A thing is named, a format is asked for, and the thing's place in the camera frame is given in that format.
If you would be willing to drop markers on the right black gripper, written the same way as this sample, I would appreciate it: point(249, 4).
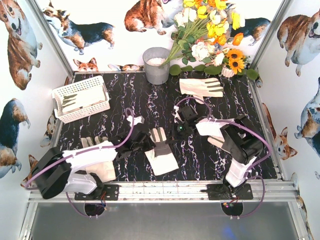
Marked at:
point(178, 124)

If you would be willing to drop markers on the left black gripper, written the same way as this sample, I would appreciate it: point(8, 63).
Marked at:
point(146, 137)

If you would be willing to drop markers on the white grey glove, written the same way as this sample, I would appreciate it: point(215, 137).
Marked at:
point(82, 99)
point(161, 158)
point(216, 141)

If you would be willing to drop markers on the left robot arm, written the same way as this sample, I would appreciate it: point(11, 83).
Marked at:
point(65, 171)

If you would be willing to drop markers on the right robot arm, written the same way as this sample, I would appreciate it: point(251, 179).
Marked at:
point(236, 136)

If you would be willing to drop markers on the white perforated storage basket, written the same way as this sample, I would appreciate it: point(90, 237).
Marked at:
point(59, 93)

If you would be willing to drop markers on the green moss stone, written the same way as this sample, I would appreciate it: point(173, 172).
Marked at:
point(252, 74)
point(175, 70)

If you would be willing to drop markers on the grey metal bucket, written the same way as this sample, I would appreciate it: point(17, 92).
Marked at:
point(157, 73)

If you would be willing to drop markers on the small sunflower pot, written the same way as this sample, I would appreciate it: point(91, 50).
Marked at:
point(234, 62)

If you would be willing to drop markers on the green moss stone right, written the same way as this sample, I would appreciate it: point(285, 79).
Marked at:
point(252, 74)

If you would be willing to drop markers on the artificial flower bouquet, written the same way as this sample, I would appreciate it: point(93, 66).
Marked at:
point(203, 28)

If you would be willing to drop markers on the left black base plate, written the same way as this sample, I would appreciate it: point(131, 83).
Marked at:
point(109, 192)

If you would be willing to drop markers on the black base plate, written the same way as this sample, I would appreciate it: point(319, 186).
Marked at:
point(109, 192)
point(223, 192)

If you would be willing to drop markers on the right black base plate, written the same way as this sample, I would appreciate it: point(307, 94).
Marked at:
point(223, 192)

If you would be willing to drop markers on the aluminium front rail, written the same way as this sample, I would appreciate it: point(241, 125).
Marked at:
point(194, 191)

